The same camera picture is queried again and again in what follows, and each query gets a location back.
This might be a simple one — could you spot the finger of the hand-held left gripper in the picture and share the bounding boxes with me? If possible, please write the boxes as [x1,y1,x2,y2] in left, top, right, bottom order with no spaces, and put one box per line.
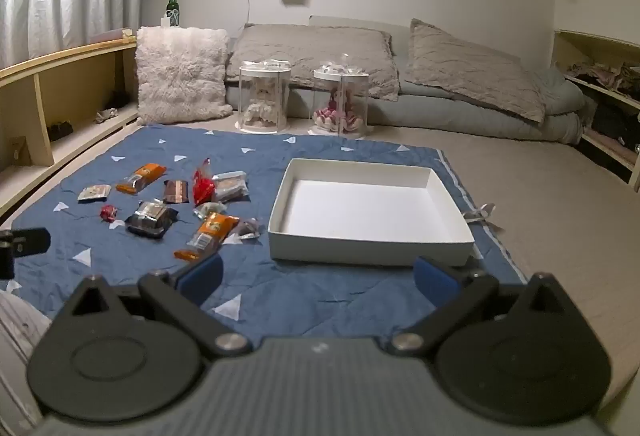
[9,227,51,258]

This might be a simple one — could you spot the brown chocolate packet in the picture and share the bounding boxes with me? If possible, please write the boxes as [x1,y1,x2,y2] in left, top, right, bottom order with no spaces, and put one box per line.
[163,179,190,205]

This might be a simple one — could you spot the dark folded clothes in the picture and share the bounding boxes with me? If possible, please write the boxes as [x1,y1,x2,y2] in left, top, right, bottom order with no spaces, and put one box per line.
[590,91,640,152]

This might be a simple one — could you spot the wooden shelf with clothes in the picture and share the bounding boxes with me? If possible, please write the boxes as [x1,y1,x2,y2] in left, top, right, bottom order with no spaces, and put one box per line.
[552,29,640,192]

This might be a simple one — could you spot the small beige snack packet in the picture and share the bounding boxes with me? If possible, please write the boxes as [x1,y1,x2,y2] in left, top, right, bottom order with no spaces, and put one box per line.
[77,184,112,203]

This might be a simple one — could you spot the green white candy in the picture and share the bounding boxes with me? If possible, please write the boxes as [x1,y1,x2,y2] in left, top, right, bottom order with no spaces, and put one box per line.
[193,201,227,220]

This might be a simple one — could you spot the white cardboard box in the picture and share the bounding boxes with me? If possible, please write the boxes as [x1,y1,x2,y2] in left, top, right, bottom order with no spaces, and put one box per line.
[266,157,475,267]

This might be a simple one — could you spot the clear round cookie packet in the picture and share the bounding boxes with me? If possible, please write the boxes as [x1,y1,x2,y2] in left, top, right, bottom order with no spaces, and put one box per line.
[212,171,249,203]

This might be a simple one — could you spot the small dark snack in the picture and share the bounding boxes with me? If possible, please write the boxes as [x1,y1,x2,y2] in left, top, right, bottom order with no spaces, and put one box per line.
[234,217,262,241]

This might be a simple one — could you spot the white fluffy pillow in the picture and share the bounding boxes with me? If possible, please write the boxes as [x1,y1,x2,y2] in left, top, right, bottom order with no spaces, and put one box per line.
[135,25,231,126]

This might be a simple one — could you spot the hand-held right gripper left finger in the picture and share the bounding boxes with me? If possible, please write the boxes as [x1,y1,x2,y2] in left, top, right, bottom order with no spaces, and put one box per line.
[57,253,253,359]

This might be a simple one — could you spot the white ribbon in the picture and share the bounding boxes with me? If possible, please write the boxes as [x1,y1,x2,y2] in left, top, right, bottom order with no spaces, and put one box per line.
[462,203,503,233]

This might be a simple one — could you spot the clear cylinder with pink doll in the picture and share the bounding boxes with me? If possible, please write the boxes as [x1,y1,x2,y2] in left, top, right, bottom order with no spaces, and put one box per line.
[307,54,371,138]

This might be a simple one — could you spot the clear cylinder with cream doll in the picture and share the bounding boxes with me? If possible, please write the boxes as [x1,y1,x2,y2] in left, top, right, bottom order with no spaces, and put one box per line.
[235,59,292,135]

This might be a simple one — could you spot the red snack packet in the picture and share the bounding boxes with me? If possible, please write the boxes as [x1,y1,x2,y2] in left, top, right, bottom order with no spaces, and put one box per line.
[192,157,217,207]

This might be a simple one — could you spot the large grey pillow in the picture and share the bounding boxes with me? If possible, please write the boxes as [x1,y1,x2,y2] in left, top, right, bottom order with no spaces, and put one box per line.
[226,23,401,101]

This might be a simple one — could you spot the long wooden wall shelf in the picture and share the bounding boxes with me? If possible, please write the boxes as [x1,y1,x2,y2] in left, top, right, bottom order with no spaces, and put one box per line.
[0,34,140,217]

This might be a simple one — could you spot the dark cake packet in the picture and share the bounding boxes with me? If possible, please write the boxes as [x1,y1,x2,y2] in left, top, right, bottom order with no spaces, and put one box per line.
[125,199,180,239]

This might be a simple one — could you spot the blue mat with white triangles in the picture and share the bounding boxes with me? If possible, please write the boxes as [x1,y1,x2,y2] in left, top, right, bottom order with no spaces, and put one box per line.
[0,123,529,351]

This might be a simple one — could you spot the light grey cloth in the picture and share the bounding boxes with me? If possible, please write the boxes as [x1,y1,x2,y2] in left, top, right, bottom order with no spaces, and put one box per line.
[0,289,53,436]

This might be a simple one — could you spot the grey textured pillow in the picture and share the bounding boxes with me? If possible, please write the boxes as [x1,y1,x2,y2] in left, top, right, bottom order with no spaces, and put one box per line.
[404,19,547,124]

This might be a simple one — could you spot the orange snack packet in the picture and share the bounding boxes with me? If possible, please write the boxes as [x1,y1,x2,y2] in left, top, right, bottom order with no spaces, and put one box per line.
[116,163,166,195]
[173,212,241,263]

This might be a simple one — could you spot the pile of light clothes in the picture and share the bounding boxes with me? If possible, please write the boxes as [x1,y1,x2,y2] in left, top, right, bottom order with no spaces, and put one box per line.
[562,59,640,97]

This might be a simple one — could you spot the grey curtain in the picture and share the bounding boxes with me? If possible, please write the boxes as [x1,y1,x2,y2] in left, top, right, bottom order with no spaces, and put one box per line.
[0,0,146,70]

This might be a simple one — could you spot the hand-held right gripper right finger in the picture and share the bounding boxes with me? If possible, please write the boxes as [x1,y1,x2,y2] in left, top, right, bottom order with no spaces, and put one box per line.
[390,256,583,358]

